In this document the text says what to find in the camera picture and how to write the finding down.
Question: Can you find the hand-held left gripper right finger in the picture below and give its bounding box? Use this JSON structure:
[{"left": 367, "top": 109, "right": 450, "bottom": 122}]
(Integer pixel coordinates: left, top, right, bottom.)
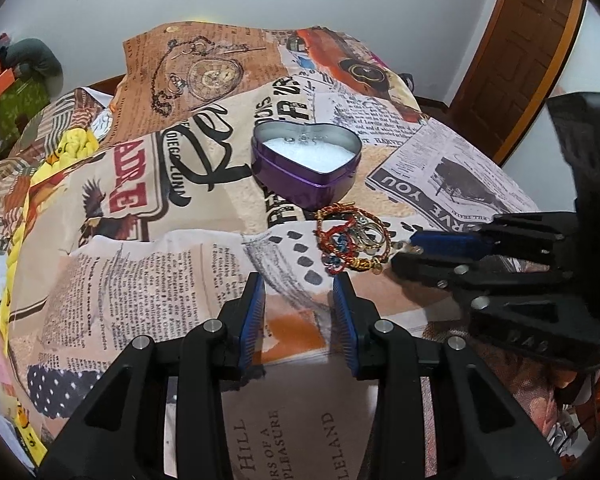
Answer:
[{"left": 332, "top": 276, "right": 566, "bottom": 480}]

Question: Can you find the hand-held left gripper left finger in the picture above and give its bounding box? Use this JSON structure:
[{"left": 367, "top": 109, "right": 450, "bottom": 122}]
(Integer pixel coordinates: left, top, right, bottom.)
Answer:
[{"left": 40, "top": 272, "right": 268, "bottom": 480}]

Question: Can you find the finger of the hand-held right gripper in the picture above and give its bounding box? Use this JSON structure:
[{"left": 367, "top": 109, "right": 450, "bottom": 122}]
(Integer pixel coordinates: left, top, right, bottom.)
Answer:
[
  {"left": 390, "top": 252, "right": 600, "bottom": 372},
  {"left": 410, "top": 212, "right": 581, "bottom": 266}
]

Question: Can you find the gold metal ring cluster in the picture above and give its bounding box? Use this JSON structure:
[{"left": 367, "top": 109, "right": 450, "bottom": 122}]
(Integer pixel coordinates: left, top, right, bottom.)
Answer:
[{"left": 349, "top": 216, "right": 387, "bottom": 257}]

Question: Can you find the red beaded bracelet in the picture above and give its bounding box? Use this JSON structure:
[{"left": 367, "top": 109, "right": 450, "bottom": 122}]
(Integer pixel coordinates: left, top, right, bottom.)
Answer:
[{"left": 314, "top": 203, "right": 393, "bottom": 277}]

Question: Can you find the purple heart-shaped tin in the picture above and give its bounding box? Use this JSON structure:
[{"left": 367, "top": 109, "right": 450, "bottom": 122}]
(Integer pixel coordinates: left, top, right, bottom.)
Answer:
[{"left": 250, "top": 120, "right": 363, "bottom": 211}]

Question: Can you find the newspaper print blanket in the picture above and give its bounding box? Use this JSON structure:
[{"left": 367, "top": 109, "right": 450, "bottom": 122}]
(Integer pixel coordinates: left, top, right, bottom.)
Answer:
[{"left": 0, "top": 22, "right": 596, "bottom": 480}]

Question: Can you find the brown wooden door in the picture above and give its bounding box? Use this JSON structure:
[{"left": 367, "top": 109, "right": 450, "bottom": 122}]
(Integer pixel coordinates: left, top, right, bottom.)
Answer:
[{"left": 450, "top": 0, "right": 588, "bottom": 166}]

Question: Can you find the yellow cloth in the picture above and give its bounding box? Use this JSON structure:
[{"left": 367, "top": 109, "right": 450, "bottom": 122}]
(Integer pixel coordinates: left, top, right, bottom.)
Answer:
[{"left": 0, "top": 127, "right": 101, "bottom": 321}]

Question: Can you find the green patterned cloth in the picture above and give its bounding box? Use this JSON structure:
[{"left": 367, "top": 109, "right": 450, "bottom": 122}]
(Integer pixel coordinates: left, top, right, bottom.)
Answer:
[{"left": 0, "top": 75, "right": 51, "bottom": 166}]

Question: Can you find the dark green pillow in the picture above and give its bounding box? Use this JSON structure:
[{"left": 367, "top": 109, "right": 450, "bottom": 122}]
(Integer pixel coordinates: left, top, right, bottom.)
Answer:
[{"left": 2, "top": 37, "right": 63, "bottom": 78}]

